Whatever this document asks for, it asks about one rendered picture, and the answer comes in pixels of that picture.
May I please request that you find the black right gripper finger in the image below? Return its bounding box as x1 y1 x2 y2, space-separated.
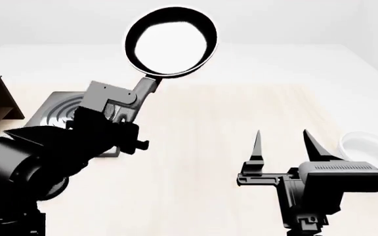
303 128 343 163
241 129 266 174

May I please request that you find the black frying pan grey handle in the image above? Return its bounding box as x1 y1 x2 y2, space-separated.
124 7 219 123

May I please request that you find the white bowl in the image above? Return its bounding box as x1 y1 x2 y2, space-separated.
339 130 378 178

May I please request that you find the grey square stove burner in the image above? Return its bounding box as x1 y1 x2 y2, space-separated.
24 90 121 159

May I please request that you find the grey right gripper camera box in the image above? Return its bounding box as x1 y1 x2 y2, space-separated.
298 160 378 195

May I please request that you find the grey gripper camera box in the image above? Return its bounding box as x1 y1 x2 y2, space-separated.
76 80 138 116
298 160 378 195

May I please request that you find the grey left gripper camera box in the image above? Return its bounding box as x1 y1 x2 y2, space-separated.
76 80 138 116

